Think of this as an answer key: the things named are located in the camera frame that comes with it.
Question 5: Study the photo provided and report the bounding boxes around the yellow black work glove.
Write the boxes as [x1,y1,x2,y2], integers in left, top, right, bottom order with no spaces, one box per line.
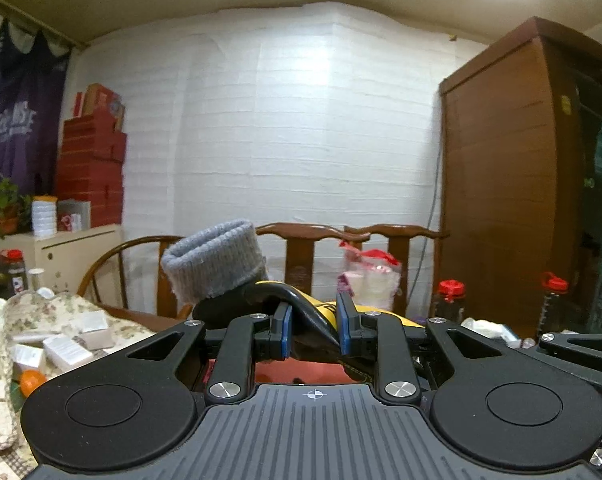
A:
[192,281,426,382]

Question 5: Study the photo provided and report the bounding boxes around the grey knitted sock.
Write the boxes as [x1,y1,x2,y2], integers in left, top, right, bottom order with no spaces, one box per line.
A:
[161,219,267,306]

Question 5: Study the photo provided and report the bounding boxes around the pink plastic basin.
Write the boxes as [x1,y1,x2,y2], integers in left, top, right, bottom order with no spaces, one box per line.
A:
[253,358,369,385]

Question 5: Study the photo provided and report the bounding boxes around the plastic bag of cups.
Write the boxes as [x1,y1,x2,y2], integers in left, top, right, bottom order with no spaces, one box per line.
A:
[337,242,402,311]

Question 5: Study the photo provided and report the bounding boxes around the brown bottle red lid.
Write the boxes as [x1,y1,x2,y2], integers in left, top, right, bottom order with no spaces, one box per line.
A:
[433,280,466,324]

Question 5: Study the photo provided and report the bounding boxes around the wooden chair left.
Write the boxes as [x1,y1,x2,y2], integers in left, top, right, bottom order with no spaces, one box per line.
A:
[255,222,370,295]

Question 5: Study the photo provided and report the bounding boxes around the wooden chair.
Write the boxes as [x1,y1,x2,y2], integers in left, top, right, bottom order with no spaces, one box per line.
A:
[343,223,450,318]
[255,222,370,295]

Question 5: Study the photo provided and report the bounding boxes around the wooden chair right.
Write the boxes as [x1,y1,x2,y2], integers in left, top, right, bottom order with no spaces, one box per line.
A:
[343,223,450,318]

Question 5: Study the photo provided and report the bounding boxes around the round wooden armchair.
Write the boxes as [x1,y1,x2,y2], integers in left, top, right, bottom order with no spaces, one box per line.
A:
[76,234,191,320]

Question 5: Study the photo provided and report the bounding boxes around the white small box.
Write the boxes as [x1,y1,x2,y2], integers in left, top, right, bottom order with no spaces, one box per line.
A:
[43,335,95,373]

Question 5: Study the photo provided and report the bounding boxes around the white cabinet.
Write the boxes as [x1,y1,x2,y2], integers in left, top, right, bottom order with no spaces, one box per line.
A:
[0,224,123,292]

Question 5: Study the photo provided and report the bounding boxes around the orange fruit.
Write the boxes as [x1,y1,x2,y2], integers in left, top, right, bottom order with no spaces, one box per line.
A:
[19,370,47,398]

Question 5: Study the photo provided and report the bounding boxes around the stack of red boxes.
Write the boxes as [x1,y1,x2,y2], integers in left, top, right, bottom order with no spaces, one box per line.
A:
[54,84,127,226]

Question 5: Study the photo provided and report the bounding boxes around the brown wooden wardrobe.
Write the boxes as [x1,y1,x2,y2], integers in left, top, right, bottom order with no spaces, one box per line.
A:
[440,18,602,336]

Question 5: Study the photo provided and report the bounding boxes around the potted green plant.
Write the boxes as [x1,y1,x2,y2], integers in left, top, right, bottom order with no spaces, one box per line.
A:
[0,178,32,238]

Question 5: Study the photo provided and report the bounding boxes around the purple hanging jersey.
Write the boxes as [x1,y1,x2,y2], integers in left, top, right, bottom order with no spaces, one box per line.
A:
[0,20,70,195]

